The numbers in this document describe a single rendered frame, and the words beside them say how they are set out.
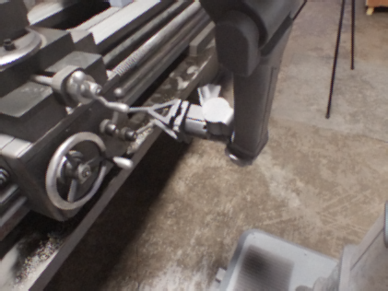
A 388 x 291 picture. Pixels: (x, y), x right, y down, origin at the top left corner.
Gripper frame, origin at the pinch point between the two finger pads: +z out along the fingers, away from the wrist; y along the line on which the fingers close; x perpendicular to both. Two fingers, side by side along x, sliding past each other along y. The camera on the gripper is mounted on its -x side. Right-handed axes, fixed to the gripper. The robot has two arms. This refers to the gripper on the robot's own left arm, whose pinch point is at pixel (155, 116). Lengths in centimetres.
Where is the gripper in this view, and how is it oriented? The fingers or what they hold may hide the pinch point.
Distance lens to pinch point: 72.0
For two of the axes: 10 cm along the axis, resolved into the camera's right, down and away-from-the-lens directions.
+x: -3.3, 8.9, -3.2
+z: -9.2, -2.4, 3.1
